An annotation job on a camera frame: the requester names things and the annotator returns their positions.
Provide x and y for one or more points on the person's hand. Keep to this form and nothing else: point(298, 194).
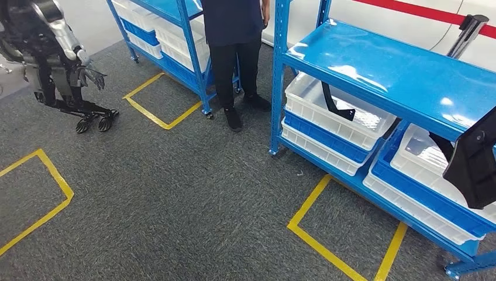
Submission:
point(266, 19)

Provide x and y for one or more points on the black plastic plate bracket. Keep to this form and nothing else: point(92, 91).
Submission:
point(472, 170)

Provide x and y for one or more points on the person's forearm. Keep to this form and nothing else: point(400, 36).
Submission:
point(265, 7)

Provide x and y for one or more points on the blue metal shelf rack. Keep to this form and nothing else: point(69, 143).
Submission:
point(387, 73)
point(193, 58)

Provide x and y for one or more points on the black curved plastic part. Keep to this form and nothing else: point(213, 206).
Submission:
point(441, 147)
point(329, 104)

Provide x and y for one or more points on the person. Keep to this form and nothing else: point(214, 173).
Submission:
point(232, 58)

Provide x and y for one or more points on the white plastic crate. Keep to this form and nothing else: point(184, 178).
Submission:
point(426, 213)
point(182, 42)
point(317, 153)
point(418, 163)
point(310, 101)
point(135, 13)
point(145, 48)

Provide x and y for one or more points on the white car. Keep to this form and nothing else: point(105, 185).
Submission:
point(387, 25)

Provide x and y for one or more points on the yellow floor tape marking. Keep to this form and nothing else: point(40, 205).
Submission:
point(144, 111)
point(58, 178)
point(310, 201)

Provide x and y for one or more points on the red barrier belt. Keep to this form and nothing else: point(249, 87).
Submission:
point(426, 11)

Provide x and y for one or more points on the silver black humanoid robot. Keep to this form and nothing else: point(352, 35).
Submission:
point(50, 23)

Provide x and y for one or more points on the chrome stanchion post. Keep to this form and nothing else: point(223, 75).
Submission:
point(463, 38)

